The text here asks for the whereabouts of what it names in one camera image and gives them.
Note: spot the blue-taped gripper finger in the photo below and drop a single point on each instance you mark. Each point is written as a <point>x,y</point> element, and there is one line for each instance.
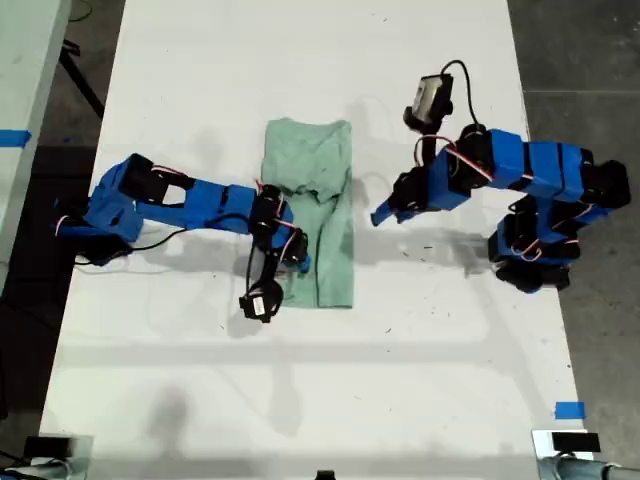
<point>305,264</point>
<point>386,214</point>

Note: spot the pale green t-shirt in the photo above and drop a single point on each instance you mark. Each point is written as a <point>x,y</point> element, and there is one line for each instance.
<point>330,250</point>

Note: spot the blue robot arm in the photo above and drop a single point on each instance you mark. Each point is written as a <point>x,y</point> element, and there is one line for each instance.
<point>210,210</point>
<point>530,165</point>

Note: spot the small black clip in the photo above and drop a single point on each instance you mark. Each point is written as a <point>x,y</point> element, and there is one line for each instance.
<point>325,475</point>

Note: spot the blue tape strip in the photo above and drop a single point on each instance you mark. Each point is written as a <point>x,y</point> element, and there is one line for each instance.
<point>570,410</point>
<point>15,137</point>

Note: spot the black stand leg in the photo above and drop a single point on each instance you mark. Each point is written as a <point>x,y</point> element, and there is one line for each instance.
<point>80,79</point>

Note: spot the white metal plate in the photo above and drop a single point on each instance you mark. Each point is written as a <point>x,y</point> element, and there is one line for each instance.
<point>541,442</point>

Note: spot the small black box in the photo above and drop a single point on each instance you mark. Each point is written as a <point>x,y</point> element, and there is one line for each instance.
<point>575,442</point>
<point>47,446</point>

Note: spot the grey metal plate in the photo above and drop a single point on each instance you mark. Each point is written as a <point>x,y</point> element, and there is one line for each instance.
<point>84,462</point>

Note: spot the pale blue-grey clamp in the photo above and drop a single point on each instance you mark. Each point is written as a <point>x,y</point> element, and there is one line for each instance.
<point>575,471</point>
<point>45,471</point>

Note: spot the pale side table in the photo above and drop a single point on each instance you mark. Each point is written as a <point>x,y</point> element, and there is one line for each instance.
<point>25,60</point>

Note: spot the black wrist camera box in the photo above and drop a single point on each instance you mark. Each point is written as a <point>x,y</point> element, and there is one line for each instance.
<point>260,305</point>

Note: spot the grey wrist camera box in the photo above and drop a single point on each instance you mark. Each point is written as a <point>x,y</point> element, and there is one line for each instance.
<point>430,97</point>

